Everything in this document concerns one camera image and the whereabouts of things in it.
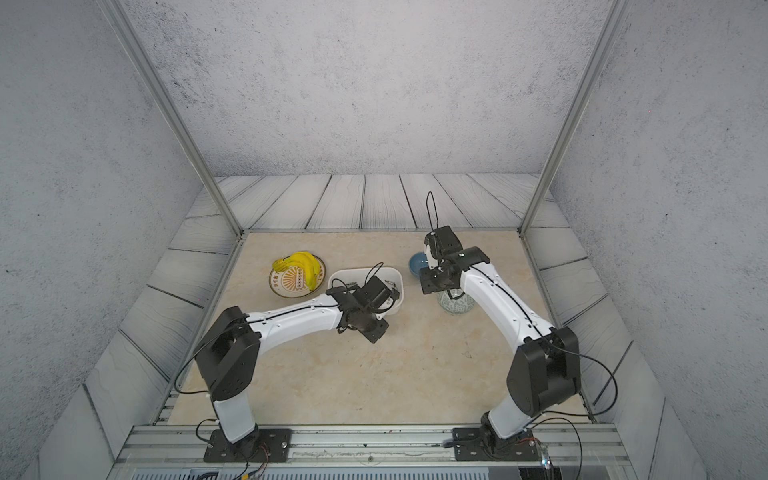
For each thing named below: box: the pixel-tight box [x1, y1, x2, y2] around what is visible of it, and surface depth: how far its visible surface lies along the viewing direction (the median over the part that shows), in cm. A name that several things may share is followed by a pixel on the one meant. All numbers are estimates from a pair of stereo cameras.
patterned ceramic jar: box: [436, 288, 475, 314], surface depth 100 cm
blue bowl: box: [409, 252, 429, 278], surface depth 110 cm
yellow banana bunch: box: [272, 251, 320, 291], surface depth 107 cm
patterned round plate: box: [269, 255, 326, 298], surface depth 107 cm
